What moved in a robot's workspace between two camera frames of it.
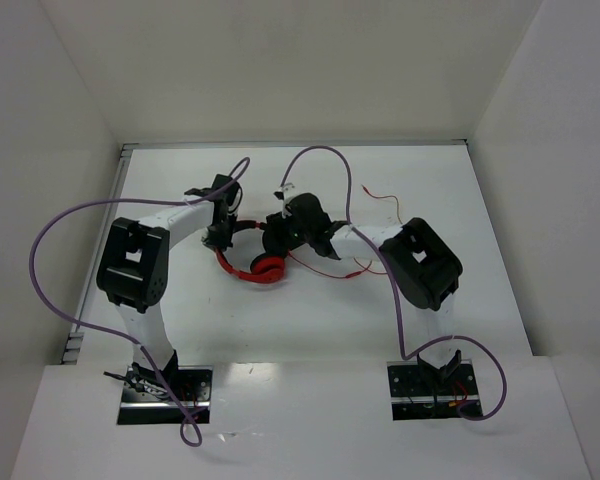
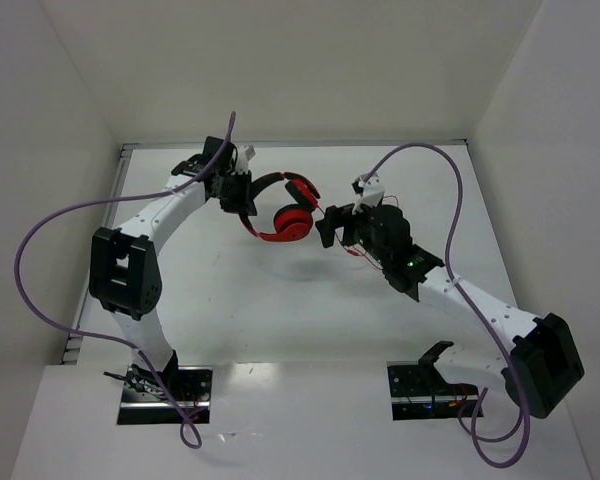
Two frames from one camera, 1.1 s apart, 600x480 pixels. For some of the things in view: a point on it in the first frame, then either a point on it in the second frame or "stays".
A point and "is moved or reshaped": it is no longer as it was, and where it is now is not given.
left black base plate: (191, 387) stays
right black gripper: (277, 223) to (333, 216)
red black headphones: (263, 268) is moved or reshaped
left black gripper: (218, 235) to (245, 193)
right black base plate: (425, 392) stays
